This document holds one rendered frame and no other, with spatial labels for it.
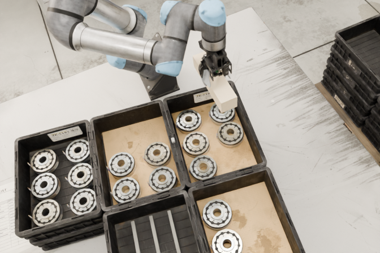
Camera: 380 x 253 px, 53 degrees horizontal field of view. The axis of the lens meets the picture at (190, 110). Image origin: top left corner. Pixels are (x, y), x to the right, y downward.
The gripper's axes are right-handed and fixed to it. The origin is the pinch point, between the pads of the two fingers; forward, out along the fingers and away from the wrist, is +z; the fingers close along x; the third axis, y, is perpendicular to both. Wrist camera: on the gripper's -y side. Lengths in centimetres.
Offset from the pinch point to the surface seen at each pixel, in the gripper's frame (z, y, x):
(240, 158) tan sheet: 25.9, 21.5, -0.2
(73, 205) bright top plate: 23, 12, -64
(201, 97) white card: 20.5, -7.9, -2.9
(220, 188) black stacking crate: 20.8, 30.8, -13.1
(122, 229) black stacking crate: 26, 28, -51
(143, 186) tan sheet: 25.9, 15.4, -38.3
